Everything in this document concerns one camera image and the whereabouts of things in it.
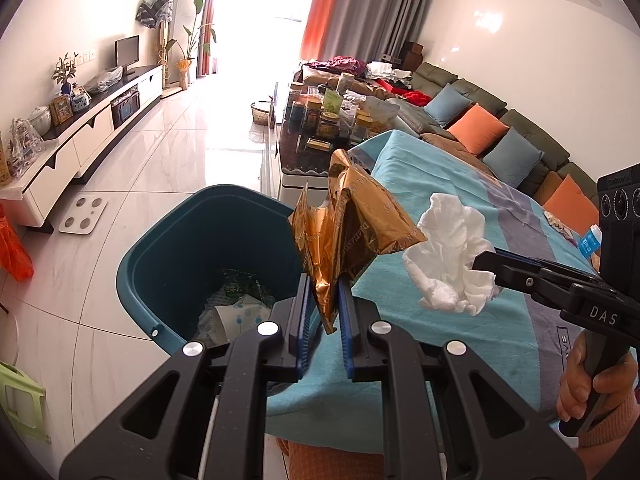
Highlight green sectional sofa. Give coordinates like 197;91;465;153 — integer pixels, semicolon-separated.
295;57;602;222

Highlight tall plant in yellow pot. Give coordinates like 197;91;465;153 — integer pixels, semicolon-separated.
167;0;218;91

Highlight glass coffee table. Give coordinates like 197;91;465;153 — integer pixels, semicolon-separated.
271;80;372;207

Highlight green plastic stool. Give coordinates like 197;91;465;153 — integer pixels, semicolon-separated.
0;362;51;444

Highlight grey orange narrow curtain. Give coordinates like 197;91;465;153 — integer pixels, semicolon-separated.
197;0;227;79

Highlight pile of clothes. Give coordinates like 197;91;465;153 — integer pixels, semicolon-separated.
305;56;434;109

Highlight clear plastic bag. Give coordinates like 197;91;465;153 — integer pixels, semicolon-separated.
90;67;124;95

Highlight white tv cabinet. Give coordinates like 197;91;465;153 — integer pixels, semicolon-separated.
0;64;166;234

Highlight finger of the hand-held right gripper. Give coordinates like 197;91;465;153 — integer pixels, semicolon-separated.
494;248;599;282
472;252;601;306

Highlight orange plastic bag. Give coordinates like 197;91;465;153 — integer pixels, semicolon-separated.
0;205;35;282

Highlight white standing air conditioner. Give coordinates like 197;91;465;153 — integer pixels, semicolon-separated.
165;0;214;87

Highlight glass ship model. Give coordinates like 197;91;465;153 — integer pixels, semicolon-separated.
7;119;45;179

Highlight group of glass jars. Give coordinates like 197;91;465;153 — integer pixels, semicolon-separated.
287;85;374;144

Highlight black monitor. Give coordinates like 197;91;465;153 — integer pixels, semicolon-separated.
115;35;141;79

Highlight gold foil wrapper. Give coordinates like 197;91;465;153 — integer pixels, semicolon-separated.
288;149;429;336

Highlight bonsai in blue pot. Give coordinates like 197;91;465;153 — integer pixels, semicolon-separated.
51;52;81;96

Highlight white paper cup blue dots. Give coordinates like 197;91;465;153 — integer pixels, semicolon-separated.
215;304;274;347

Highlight blue white ceramic jar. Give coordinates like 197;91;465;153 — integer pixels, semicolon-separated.
70;85;93;114

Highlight person's right hand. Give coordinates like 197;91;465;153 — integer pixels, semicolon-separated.
556;332;640;423

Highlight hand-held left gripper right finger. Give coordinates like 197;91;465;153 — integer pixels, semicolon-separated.
338;279;586;480

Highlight orange cushion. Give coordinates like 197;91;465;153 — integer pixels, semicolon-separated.
542;174;601;224
446;104;510;157

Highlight blue cushion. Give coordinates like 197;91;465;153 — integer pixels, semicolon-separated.
425;84;474;129
482;127;545;190

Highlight brown cardboard boxes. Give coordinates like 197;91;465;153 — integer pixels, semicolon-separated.
400;41;425;71

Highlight white bathroom scale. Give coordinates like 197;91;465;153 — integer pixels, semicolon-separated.
59;196;109;235

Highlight blue canister white lid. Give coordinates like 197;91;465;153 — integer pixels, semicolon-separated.
580;224;604;261

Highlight orange knit sweater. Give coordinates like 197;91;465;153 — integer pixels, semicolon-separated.
276;437;448;480

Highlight gold patterned vase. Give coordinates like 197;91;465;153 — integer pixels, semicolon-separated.
0;132;14;189

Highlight white tissue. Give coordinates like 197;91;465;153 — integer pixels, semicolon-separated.
401;193;501;317

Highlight green snack packet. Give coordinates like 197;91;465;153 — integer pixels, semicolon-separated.
220;269;275;304

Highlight picture frame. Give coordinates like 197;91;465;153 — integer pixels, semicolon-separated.
49;95;75;126

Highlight colourful snack packet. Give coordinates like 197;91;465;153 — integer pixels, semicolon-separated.
544;211;584;249

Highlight teal plastic bin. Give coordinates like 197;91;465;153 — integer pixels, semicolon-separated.
116;185;311;357

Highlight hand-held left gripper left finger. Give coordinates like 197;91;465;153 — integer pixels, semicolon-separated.
59;275;314;480

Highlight cloth covered pedestal fan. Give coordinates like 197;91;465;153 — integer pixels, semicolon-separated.
136;0;175;81

